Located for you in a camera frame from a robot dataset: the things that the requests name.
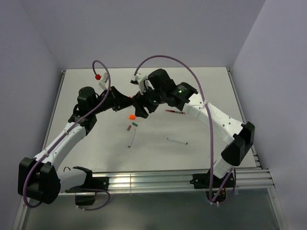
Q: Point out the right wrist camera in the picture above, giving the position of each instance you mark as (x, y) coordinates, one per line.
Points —
(141, 81)

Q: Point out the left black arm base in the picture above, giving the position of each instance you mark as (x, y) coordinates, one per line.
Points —
(96, 185)

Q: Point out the white brown-tip pen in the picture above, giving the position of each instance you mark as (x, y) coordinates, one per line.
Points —
(132, 138)

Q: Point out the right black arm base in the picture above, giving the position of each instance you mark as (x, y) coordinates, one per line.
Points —
(202, 181)

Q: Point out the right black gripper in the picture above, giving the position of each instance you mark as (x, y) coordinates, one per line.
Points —
(140, 111)

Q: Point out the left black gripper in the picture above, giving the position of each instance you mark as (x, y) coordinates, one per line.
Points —
(114, 94)

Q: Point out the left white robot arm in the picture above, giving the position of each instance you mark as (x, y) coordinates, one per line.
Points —
(38, 177)

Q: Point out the white green-tip pen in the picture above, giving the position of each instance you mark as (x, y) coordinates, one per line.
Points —
(176, 141)

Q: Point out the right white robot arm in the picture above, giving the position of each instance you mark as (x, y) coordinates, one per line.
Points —
(158, 88)

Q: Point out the aluminium rail frame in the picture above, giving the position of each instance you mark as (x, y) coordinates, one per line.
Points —
(157, 200)

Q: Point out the red pink pen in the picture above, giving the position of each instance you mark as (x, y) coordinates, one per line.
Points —
(173, 111)

